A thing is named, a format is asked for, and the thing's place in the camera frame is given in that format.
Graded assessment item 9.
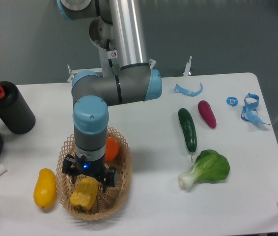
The woven wicker basket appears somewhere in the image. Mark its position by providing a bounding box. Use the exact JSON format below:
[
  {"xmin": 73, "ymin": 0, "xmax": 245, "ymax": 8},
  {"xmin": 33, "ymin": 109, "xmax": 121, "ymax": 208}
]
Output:
[{"xmin": 56, "ymin": 127, "xmax": 132, "ymax": 221}]

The blue curved tape strip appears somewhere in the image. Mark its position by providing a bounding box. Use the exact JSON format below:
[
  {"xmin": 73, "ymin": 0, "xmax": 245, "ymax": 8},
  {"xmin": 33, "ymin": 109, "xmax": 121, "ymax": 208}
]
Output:
[{"xmin": 173, "ymin": 83, "xmax": 203, "ymax": 97}]

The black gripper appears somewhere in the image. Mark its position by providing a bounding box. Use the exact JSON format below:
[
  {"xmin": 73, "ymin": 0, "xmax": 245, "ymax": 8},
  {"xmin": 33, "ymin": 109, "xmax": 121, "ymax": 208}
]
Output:
[{"xmin": 62, "ymin": 154, "xmax": 117, "ymax": 192}]

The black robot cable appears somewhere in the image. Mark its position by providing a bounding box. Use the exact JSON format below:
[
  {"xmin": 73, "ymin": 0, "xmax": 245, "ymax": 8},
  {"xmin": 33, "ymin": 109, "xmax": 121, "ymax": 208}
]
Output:
[{"xmin": 106, "ymin": 38, "xmax": 118, "ymax": 76}]

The yellow bell pepper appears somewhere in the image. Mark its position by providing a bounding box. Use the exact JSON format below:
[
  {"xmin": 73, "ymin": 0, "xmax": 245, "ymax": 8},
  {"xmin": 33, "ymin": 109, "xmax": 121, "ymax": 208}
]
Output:
[{"xmin": 70, "ymin": 177, "xmax": 98, "ymax": 212}]

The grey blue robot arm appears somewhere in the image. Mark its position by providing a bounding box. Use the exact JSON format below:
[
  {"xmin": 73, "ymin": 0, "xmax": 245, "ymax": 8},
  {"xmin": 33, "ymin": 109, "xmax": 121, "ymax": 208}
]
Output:
[{"xmin": 57, "ymin": 0, "xmax": 162, "ymax": 189}]

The purple sweet potato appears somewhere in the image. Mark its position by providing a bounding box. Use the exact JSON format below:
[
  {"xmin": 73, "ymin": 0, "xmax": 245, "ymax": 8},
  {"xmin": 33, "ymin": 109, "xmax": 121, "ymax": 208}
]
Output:
[{"xmin": 197, "ymin": 100, "xmax": 217, "ymax": 129}]

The blue tangled tape strip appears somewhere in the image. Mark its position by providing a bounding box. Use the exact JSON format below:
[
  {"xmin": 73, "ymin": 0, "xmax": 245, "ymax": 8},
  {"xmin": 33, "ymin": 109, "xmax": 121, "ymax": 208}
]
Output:
[{"xmin": 241, "ymin": 93, "xmax": 270, "ymax": 125}]

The black cylindrical vase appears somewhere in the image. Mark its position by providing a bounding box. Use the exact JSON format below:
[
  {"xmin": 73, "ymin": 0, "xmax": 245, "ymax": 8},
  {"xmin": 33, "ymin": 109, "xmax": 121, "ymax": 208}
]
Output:
[{"xmin": 0, "ymin": 81, "xmax": 36, "ymax": 134}]

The small blue tape roll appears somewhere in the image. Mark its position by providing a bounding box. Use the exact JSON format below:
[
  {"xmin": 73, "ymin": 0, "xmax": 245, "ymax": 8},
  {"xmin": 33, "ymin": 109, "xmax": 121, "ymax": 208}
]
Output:
[{"xmin": 226, "ymin": 96, "xmax": 238, "ymax": 107}]

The green cucumber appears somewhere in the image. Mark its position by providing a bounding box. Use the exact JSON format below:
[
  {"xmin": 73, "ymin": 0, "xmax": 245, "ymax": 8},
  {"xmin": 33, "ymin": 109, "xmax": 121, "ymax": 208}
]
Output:
[{"xmin": 178, "ymin": 108, "xmax": 197, "ymax": 162}]

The yellow mango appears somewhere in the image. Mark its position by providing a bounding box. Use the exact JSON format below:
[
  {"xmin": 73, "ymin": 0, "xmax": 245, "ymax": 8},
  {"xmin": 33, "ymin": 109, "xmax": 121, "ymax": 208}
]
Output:
[{"xmin": 33, "ymin": 168, "xmax": 57, "ymax": 209}]

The orange fruit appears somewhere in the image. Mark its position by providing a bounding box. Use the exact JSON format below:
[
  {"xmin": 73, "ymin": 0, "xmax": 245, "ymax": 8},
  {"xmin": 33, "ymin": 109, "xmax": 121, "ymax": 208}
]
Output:
[{"xmin": 105, "ymin": 137, "xmax": 119, "ymax": 162}]

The green bok choy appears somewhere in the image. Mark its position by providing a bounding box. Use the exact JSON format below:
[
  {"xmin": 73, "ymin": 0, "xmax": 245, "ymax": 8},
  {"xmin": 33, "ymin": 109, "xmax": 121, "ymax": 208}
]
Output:
[{"xmin": 178, "ymin": 149, "xmax": 230, "ymax": 189}]

